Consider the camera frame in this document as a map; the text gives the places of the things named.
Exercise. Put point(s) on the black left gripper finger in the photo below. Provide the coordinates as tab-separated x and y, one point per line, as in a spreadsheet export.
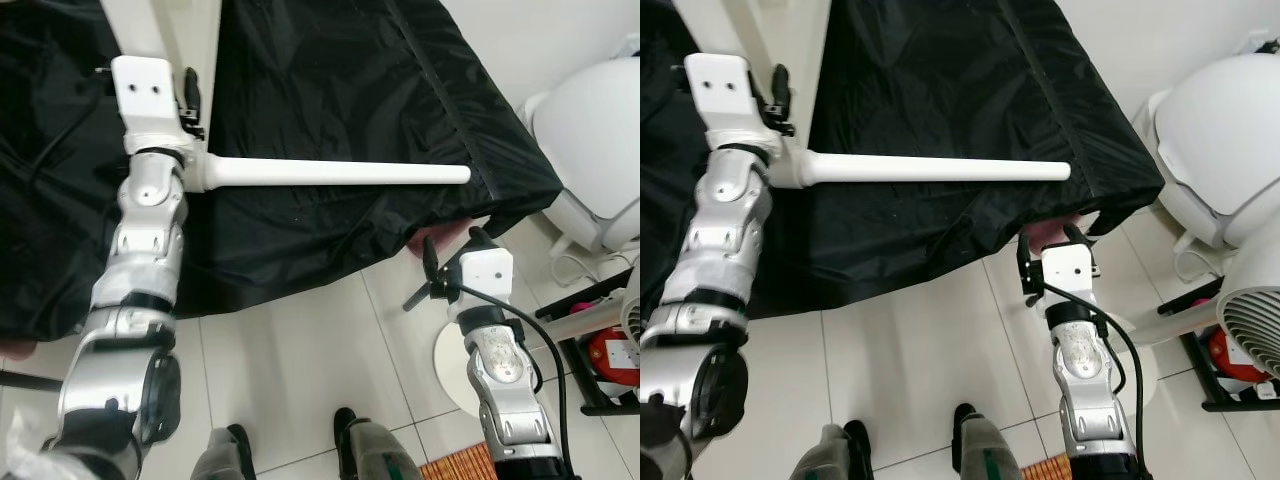
194	85
781	85

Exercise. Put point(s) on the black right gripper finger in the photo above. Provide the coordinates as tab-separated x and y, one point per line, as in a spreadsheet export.
480	238
1077	236
431	260
1026	255

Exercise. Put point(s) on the white tapered plastic table leg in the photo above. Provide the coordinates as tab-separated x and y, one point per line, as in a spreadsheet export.
350	172
950	170

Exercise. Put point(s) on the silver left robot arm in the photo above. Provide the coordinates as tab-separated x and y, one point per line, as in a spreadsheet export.
730	230
150	230

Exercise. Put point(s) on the white rounded plastic object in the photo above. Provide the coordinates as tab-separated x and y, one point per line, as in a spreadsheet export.
590	130
1220	130

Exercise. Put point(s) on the black cloth table cover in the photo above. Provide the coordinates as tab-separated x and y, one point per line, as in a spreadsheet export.
350	80
950	80

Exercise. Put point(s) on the grey right robot foot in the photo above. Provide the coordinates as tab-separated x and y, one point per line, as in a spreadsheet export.
375	450
988	450

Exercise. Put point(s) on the grey robot foot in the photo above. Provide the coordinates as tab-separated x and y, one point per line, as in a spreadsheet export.
375	450
988	450
828	456
222	458

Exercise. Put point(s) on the red round object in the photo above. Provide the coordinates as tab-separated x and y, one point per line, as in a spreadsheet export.
1235	372
605	362

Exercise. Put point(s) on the orange woven mat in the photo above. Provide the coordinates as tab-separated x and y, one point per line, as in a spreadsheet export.
460	468
1050	470

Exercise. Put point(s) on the black metal floor stand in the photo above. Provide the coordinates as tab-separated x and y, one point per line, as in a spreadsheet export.
1230	404
600	408

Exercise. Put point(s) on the grey left robot foot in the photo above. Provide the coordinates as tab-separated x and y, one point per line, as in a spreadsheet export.
222	458
828	456

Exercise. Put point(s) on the black metal table leg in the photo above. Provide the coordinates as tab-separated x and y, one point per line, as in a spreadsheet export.
30	380

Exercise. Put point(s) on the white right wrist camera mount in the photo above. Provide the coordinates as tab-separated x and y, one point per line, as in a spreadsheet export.
1070	270
485	272

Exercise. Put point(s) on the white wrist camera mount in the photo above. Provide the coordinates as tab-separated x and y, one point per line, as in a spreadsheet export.
485	272
145	90
1070	270
720	90

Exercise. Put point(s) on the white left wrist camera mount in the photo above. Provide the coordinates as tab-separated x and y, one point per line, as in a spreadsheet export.
145	90
720	90

